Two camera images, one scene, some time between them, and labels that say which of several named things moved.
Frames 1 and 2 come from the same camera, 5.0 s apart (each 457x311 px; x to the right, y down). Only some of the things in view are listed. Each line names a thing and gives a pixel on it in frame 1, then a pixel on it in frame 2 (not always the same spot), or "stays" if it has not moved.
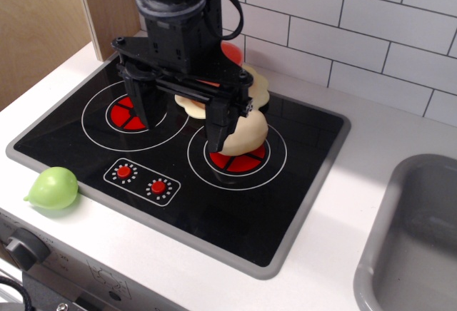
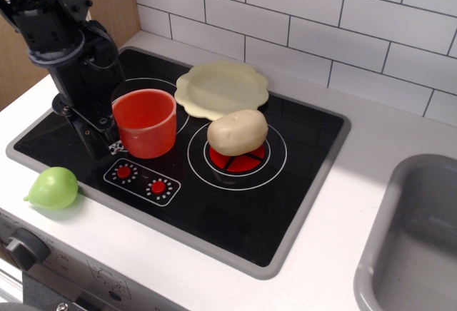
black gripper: (186, 53) to (88, 81)
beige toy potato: (249, 135) stays
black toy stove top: (249, 212) stays
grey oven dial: (27, 248) stays
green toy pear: (53, 188) stays
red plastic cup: (233, 53) to (146, 122)
